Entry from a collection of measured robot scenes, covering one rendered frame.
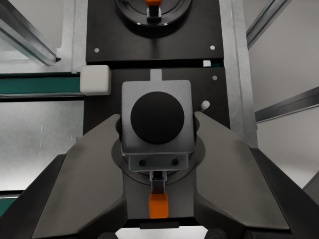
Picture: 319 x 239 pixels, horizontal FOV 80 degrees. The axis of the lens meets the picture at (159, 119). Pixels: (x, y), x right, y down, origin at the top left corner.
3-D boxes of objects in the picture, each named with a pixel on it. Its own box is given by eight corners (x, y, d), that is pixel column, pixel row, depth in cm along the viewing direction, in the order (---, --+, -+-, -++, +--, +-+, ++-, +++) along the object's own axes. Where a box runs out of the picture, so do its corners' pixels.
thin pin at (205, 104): (195, 119, 29) (210, 107, 21) (190, 120, 29) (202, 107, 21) (194, 114, 29) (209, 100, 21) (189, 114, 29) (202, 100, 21)
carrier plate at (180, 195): (233, 212, 31) (239, 216, 29) (83, 216, 31) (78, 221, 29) (221, 71, 35) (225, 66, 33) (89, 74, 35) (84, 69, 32)
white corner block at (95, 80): (113, 98, 34) (107, 91, 30) (88, 98, 34) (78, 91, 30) (114, 73, 35) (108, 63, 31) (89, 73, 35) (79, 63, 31)
